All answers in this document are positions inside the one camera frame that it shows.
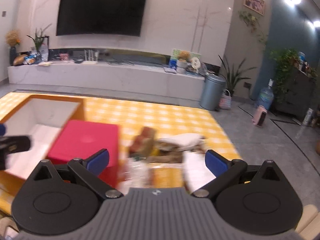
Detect red box lid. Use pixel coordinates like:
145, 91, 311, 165
47, 120, 119, 187

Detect orange rimmed storage box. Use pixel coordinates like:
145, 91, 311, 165
1, 93, 85, 196

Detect brown gingerbread sponge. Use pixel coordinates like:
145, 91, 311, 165
129, 126, 156, 157

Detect pink small heater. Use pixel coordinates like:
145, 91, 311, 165
252, 106, 267, 127

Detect brown fluffy plush slippers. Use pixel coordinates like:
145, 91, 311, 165
146, 139, 205, 164

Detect yellow checkered tablecloth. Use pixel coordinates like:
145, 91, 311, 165
0, 91, 243, 217

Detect pastel woven basket bag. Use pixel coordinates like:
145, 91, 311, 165
219, 89, 232, 110

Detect blue water bottle jug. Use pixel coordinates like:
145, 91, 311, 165
256, 79, 274, 111

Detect grey pedal trash bin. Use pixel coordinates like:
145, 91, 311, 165
200, 74, 226, 111

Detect potted leafy floor plant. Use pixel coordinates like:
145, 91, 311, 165
219, 56, 257, 96

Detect vase with dried flowers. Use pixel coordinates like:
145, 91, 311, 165
5, 29, 20, 66

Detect dark cabinet with plants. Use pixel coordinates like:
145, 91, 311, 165
270, 48, 317, 119

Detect white wifi router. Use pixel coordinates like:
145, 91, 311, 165
82, 50, 99, 64

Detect white marble tv bench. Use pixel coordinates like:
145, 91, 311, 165
8, 62, 204, 100

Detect green plant in vase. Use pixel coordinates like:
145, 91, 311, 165
28, 24, 52, 64

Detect teddy bear toy pile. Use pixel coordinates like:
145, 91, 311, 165
163, 49, 208, 76

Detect black wall television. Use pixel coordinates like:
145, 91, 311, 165
56, 0, 146, 36

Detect framed wall picture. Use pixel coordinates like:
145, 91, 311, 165
244, 0, 266, 16

